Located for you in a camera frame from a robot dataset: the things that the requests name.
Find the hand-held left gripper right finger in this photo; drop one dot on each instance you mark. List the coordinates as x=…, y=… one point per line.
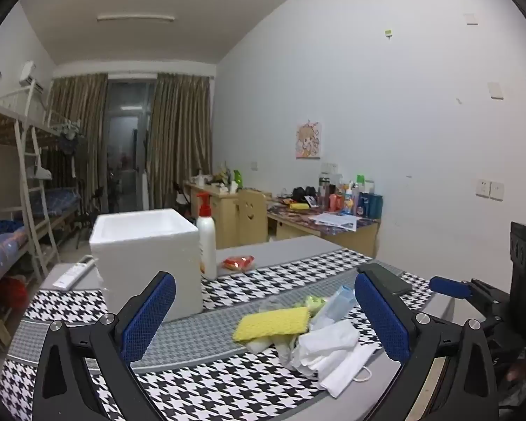
x=383, y=315

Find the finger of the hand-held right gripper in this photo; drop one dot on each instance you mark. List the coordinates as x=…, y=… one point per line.
x=449, y=287

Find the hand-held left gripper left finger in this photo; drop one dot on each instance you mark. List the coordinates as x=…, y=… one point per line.
x=149, y=315

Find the blue face mask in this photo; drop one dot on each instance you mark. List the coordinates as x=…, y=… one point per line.
x=339, y=302

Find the white tissue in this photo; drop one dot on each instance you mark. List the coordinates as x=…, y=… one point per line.
x=324, y=344

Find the white foam box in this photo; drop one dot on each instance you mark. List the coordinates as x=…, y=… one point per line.
x=144, y=250

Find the white face mask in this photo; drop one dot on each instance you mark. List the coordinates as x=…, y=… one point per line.
x=346, y=372

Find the yellow-green plastic packet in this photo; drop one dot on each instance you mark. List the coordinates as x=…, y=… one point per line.
x=314, y=301

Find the yellow sponge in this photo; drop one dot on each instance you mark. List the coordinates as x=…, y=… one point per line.
x=271, y=324

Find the person's right hand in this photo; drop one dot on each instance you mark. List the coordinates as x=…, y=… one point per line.
x=519, y=370

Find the black smartphone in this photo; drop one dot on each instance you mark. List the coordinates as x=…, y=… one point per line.
x=390, y=278

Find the wooden desk with patterned mat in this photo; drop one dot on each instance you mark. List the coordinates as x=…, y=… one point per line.
x=364, y=237

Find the white remote control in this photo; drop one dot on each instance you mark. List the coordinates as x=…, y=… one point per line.
x=72, y=274

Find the white pump lotion bottle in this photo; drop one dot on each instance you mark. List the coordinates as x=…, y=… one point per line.
x=207, y=241

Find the houndstooth tablecloth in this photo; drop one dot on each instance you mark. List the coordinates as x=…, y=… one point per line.
x=228, y=381

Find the red snack packet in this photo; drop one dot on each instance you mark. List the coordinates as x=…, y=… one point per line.
x=238, y=263

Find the printed paper sheets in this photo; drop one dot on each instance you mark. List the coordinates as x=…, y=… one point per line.
x=335, y=221

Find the group of toiletry bottles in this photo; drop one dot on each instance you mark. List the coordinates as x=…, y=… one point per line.
x=355, y=199

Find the plain wooden desk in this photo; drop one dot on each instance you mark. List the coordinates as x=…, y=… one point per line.
x=223, y=219

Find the black folding chair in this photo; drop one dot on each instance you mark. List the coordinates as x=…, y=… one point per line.
x=94, y=206

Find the yellow case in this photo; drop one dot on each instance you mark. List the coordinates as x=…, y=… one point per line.
x=299, y=206

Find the red bag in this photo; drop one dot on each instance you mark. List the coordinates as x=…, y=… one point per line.
x=11, y=289

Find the wooden chair with smiley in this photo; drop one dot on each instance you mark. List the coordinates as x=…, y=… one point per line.
x=250, y=215

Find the black bag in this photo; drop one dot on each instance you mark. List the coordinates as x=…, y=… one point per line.
x=304, y=195

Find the blue mattress sheet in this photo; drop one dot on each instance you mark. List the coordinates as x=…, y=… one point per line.
x=59, y=197

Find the desk clutter pile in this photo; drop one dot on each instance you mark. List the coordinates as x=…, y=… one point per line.
x=214, y=179

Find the white socket under poster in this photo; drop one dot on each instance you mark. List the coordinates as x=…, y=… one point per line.
x=329, y=169

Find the blue plaid quilt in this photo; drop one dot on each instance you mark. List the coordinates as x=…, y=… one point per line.
x=0, y=250

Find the green bottle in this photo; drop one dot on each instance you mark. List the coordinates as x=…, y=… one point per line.
x=238, y=179

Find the glass balcony door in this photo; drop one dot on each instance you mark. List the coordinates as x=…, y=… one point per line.
x=127, y=149

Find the white bunk ladder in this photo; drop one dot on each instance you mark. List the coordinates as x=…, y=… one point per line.
x=33, y=193

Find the brown curtain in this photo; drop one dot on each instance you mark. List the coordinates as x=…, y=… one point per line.
x=76, y=140
x=179, y=140

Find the hanging dark clothes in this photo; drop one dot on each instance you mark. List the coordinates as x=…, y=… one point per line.
x=70, y=136

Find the metal bunk bed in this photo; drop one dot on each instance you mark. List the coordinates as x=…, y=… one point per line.
x=0, y=127

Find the white air conditioner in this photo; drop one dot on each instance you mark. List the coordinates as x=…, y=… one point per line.
x=28, y=74

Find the ceiling tube light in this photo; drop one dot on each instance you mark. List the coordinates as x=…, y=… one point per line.
x=136, y=18

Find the double wall socket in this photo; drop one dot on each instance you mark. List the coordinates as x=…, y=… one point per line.
x=489, y=189

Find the cartoon wall poster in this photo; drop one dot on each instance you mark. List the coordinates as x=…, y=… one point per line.
x=309, y=139

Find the white wall plate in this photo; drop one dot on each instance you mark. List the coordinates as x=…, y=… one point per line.
x=495, y=90
x=470, y=18

